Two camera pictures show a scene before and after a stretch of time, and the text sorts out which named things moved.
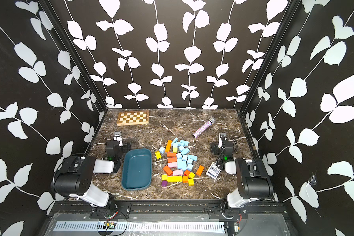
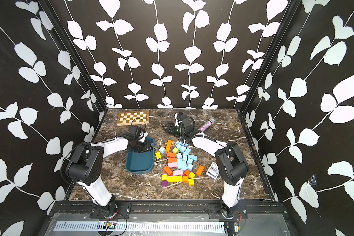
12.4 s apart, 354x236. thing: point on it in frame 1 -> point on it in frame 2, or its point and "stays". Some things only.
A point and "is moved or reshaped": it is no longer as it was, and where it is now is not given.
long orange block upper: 168,146 stays
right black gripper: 217,148 -> 171,128
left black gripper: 125,148 -> 147,147
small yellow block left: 158,154 stays
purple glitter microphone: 211,121 stays
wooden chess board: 133,117 stays
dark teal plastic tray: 136,169 is moved or reshaped
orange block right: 200,170 stays
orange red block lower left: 167,170 stays
